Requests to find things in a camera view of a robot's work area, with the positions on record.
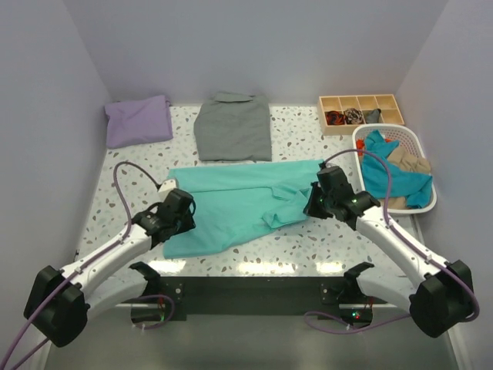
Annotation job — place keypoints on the patterned cloth in box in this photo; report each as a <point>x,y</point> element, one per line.
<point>353,116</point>

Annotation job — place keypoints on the folded purple shirt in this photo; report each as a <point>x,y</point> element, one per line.
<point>138,122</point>

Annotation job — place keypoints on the red garment in basket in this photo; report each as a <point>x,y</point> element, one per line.
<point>360,146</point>

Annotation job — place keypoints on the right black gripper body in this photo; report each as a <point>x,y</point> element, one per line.
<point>329,201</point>

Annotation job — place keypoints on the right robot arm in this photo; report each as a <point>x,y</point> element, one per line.
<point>436,293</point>

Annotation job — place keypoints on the grey cloth in box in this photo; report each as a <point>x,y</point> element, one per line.
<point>372,116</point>

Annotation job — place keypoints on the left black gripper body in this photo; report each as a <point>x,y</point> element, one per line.
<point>183,223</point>

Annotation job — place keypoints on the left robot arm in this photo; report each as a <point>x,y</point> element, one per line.
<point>58,304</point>

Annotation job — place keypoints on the folded grey shirt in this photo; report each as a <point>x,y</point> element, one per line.
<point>233,127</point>

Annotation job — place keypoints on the wooden compartment box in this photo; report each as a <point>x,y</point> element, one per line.
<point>390,111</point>

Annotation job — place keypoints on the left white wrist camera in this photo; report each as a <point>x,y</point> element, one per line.
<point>168,185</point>

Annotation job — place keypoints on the white laundry basket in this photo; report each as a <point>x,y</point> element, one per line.
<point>409,141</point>

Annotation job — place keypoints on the teal t shirt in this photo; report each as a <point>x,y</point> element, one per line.
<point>236,204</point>

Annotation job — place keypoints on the blue t shirt in basket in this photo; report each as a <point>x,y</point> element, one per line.
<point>408,190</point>

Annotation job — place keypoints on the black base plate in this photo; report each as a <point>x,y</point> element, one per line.
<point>179,297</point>

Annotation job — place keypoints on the beige garment in basket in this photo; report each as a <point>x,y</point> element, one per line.
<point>405,161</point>

